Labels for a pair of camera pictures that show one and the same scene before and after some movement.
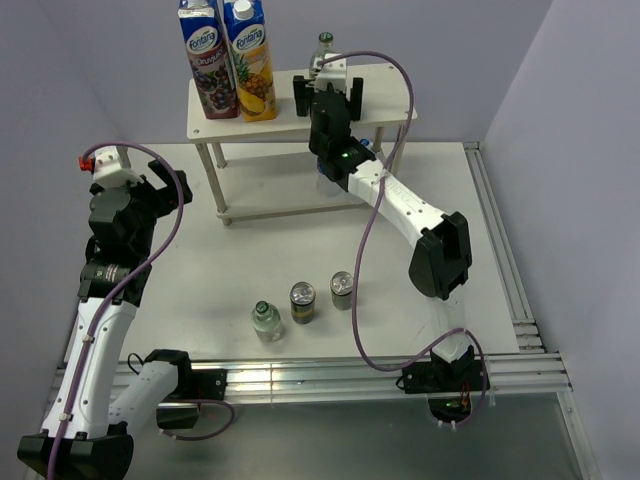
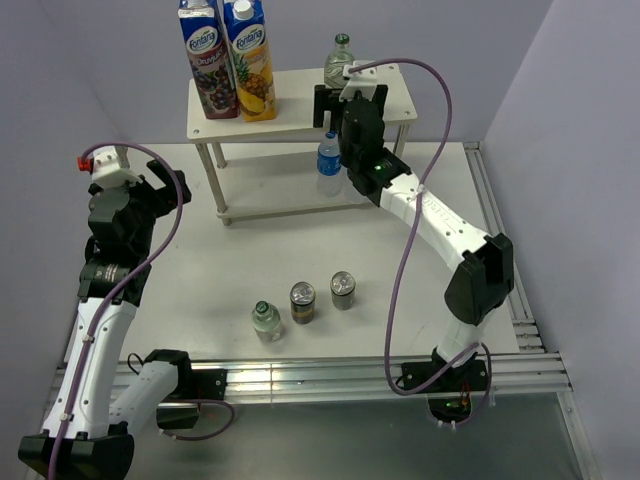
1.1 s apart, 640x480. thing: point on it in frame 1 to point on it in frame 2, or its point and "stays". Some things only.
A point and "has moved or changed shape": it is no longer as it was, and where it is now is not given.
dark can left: (302, 298) stays
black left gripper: (166, 197) stays
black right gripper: (302, 93) to (325, 100)
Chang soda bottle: (323, 48) has moved or changed shape
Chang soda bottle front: (266, 321) stays
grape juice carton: (202, 30) stays
